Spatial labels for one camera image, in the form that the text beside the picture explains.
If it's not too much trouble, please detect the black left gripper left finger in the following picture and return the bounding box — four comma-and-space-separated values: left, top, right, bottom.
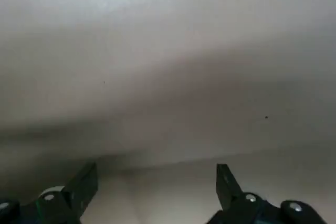
0, 161, 98, 224

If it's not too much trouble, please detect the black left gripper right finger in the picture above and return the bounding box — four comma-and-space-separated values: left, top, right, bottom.
208, 163, 332, 224

